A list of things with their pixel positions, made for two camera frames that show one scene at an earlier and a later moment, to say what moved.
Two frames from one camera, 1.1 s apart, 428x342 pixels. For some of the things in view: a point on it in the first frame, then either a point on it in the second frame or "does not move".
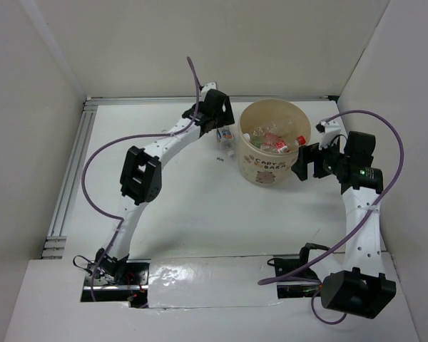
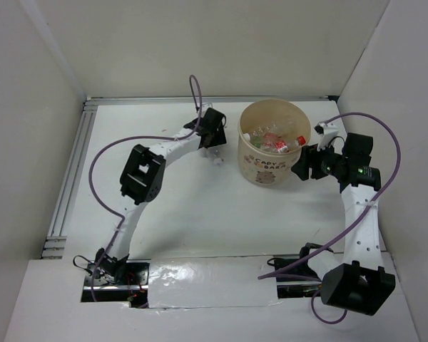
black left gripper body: (223, 117) → (218, 137)
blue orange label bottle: (227, 142) → (215, 156)
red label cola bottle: (283, 146) does not move
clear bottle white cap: (275, 130) does not move
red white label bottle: (262, 140) does not move
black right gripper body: (328, 161) does not move
